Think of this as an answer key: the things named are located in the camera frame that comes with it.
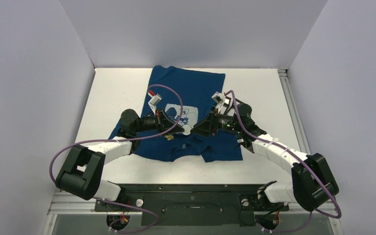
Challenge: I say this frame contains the aluminium frame rail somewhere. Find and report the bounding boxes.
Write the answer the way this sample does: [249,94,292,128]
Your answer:
[278,69,312,155]

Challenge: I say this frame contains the gold maple leaf brooch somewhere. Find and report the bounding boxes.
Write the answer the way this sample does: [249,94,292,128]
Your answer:
[164,134,174,141]

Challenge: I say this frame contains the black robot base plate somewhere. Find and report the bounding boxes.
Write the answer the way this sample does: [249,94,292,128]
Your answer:
[92,184,297,232]

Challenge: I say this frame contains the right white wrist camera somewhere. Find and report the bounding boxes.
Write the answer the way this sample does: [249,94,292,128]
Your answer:
[211,92,233,115]

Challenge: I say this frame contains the purple cable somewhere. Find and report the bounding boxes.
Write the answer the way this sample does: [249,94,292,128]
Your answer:
[223,90,342,234]
[49,84,184,234]

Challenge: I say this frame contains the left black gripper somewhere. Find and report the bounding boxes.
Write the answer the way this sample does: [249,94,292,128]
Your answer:
[134,108,185,137]

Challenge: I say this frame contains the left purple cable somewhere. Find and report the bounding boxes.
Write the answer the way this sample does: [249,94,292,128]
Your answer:
[49,84,184,234]

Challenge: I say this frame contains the left black display box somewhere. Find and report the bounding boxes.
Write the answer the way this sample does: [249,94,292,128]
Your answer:
[217,93,232,113]

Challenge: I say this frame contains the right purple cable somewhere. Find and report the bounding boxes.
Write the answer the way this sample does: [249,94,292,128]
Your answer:
[223,90,342,234]

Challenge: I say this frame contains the round blue pin badge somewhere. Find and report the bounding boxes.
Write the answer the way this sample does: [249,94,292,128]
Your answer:
[182,125,192,136]

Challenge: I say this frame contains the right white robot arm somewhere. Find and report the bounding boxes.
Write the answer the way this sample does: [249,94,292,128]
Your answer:
[191,103,339,212]

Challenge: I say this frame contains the blue cartoon print t-shirt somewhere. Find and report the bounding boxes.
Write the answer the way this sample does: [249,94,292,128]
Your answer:
[109,65,244,163]

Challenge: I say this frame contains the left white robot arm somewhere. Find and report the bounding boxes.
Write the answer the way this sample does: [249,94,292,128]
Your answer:
[55,109,184,211]

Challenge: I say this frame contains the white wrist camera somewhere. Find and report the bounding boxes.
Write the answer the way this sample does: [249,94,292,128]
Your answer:
[148,92,162,114]
[211,92,233,115]

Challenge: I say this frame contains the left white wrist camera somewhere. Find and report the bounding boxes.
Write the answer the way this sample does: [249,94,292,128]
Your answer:
[148,92,162,114]

